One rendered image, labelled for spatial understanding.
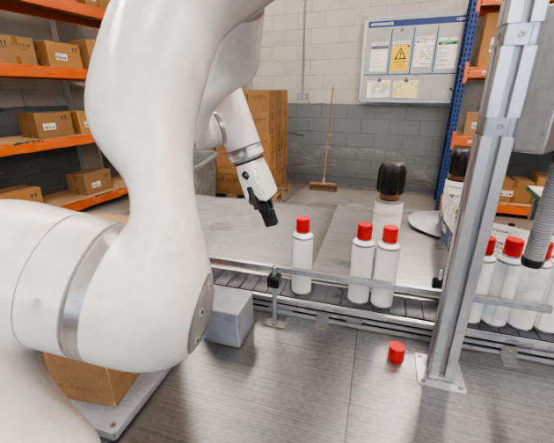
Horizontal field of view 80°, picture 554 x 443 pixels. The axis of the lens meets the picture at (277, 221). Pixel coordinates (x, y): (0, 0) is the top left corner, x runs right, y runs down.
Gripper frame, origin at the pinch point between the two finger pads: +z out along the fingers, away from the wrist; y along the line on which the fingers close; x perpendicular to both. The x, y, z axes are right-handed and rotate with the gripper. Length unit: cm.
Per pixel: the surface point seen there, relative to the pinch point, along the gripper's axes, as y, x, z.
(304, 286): -2.8, -3.8, 19.1
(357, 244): -2.5, -19.7, 10.6
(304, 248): -2.9, -7.3, 8.7
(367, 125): 443, 7, 18
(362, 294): -2.7, -17.5, 23.4
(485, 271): -2.7, -43.9, 21.8
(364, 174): 442, 29, 87
